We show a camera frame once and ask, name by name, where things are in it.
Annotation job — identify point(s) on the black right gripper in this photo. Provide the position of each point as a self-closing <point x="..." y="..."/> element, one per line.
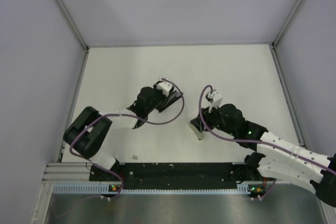
<point x="206" y="116"/>

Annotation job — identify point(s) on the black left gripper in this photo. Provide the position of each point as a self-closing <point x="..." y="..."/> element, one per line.
<point x="158" y="91"/>

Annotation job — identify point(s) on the black stapler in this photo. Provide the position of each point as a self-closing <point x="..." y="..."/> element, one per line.
<point x="166" y="102"/>

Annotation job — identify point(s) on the beige green stapler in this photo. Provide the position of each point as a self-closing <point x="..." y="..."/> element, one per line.
<point x="198" y="134"/>

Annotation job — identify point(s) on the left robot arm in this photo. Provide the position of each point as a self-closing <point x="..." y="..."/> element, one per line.
<point x="95" y="127"/>

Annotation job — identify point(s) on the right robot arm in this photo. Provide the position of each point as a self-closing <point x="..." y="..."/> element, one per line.
<point x="272" y="156"/>

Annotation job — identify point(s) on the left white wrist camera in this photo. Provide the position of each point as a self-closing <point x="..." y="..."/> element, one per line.
<point x="165" y="86"/>

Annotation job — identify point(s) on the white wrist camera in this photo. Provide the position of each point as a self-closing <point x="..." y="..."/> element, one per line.
<point x="214" y="98"/>
<point x="165" y="86"/>

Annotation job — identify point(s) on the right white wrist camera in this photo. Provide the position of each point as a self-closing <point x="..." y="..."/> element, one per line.
<point x="214" y="98"/>

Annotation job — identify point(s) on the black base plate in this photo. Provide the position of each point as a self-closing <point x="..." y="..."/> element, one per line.
<point x="178" y="176"/>

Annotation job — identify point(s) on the aluminium frame rail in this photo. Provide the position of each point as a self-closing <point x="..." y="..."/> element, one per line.
<point x="71" y="24"/>

